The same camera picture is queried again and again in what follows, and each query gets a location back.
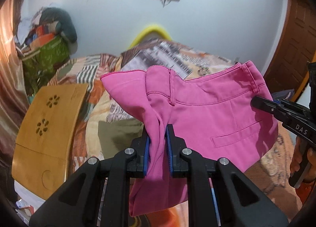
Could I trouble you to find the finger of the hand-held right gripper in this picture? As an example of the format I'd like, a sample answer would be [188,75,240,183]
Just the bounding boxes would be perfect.
[250,96,284,119]

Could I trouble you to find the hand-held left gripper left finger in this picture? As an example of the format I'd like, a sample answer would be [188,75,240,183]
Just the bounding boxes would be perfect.
[29,135,151,227]

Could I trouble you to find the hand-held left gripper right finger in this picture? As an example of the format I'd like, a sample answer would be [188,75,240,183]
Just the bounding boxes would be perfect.
[165,123,290,227]

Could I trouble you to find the pink pants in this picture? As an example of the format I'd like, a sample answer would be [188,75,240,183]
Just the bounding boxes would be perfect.
[100,60,279,218]

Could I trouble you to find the person's right hand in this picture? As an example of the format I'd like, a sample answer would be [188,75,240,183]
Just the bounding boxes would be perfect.
[289,140,316,185]

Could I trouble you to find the olive green shorts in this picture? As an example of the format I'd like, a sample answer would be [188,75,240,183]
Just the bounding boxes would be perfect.
[97,118,146,162]

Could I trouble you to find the brown wooden door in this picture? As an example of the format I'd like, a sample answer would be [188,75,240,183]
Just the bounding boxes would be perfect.
[263,0,316,93]

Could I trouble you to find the printed blanket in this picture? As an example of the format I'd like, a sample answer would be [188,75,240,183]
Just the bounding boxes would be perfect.
[47,38,300,227]

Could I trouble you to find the wooden lap tray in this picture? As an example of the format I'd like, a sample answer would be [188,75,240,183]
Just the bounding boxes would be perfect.
[11,83,89,200]

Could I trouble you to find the yellow foam headboard pad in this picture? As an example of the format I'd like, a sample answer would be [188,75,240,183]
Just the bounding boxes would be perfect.
[130,24,172,47]

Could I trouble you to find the floor clutter of packets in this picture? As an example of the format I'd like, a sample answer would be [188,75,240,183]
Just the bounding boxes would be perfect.
[13,197,37,218]

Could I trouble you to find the green patterned basket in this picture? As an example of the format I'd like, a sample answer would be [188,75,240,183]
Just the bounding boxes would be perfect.
[21,35,71,87]

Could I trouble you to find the grey pillow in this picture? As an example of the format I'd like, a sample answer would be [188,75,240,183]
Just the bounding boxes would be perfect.
[39,7,78,43]

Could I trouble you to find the pile of papers and boxes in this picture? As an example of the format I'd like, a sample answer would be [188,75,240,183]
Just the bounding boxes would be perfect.
[16,15,56,52]

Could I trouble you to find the orange brown curtain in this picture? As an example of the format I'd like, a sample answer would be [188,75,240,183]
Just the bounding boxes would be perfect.
[0,0,32,161]

